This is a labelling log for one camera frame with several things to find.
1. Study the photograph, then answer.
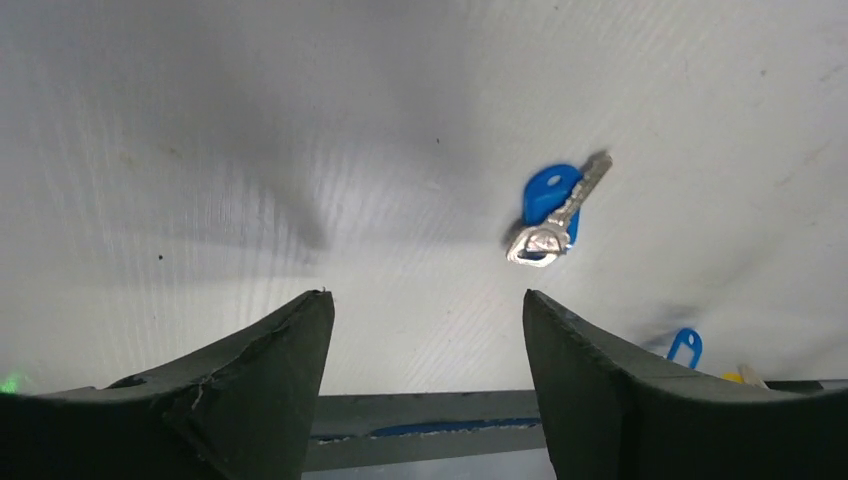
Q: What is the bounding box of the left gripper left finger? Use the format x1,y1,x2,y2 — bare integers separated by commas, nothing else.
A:
1,290,334,479

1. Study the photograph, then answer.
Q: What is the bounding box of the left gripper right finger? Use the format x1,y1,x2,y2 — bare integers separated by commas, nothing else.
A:
523,290,847,479

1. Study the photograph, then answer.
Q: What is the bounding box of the blue tagged key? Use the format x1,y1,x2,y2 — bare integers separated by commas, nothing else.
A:
506,151,613,268
665,328,703,369

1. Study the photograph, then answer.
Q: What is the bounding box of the yellow key tag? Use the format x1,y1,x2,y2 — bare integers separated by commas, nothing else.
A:
721,372,745,384

